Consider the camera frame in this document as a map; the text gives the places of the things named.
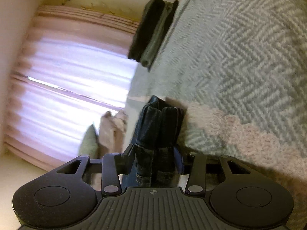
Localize pink sheer curtain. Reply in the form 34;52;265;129
4;5;138;171

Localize green checked pillow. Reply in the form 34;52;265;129
78;125;99;159

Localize dark blue denim jeans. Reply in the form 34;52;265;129
122;96;184;188

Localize folded black grey clothes stack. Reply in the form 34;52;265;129
127;0;178;70

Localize pink grey bedspread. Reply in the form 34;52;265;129
124;0;306;229

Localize folded beige blanket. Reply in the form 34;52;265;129
92;109;129;191

